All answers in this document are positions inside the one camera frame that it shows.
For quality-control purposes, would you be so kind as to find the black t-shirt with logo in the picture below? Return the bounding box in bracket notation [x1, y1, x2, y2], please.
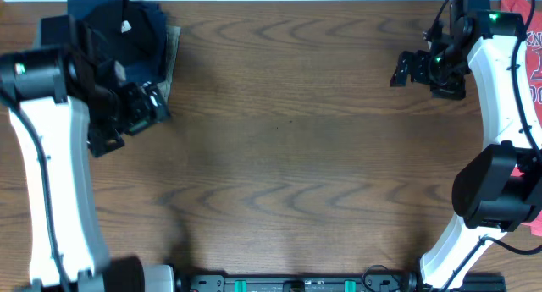
[80, 0, 160, 73]

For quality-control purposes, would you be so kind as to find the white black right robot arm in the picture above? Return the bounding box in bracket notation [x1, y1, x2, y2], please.
[390, 8, 541, 291]

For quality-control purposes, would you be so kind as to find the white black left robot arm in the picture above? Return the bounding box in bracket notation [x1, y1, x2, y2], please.
[1, 46, 176, 291]

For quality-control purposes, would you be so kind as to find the folded navy blue garment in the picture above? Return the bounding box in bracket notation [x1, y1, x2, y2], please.
[66, 0, 170, 90]

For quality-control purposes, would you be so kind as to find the folded beige garment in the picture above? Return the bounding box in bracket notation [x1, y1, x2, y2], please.
[158, 25, 181, 102]

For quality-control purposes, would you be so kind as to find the red printed t-shirt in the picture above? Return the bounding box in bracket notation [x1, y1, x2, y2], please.
[501, 0, 542, 238]

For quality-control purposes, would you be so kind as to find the folded grey garment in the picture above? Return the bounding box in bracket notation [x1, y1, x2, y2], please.
[32, 22, 41, 50]

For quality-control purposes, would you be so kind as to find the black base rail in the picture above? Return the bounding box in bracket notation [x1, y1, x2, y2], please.
[177, 272, 431, 292]

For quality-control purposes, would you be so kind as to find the black looped base cable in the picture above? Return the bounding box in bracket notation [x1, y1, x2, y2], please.
[360, 264, 403, 292]

